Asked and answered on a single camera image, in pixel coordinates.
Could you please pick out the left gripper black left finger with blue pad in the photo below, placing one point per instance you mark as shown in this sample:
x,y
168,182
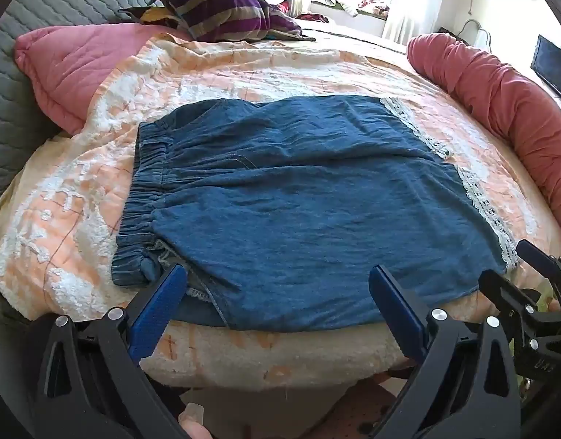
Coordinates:
x,y
87,381

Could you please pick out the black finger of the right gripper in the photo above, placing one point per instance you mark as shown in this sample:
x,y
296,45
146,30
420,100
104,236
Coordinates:
x,y
510,301

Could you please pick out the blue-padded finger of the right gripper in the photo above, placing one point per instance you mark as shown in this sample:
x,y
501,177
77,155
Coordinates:
x,y
548,266

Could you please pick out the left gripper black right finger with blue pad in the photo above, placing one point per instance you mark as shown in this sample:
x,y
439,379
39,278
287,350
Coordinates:
x,y
464,383

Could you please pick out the person's left hand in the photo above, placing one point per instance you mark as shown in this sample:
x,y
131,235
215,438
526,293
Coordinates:
x,y
191,420

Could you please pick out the red rolled bolster pillow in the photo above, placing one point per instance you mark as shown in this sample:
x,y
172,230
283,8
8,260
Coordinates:
x,y
508,104

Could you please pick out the orange white fluffy blanket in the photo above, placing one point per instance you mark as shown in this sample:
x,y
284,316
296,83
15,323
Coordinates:
x,y
60,217

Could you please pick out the black flat screen television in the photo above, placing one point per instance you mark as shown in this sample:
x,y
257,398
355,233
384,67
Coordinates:
x,y
546,63

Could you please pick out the grey quilted headboard cover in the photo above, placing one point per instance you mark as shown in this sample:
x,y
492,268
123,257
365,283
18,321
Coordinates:
x,y
23,126

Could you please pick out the white window curtain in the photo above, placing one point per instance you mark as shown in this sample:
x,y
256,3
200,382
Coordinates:
x,y
410,18

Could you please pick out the pink quilted pillow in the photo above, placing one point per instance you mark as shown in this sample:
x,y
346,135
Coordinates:
x,y
67,64

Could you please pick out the purple striped cushion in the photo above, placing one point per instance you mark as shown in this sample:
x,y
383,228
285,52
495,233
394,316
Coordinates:
x,y
214,21

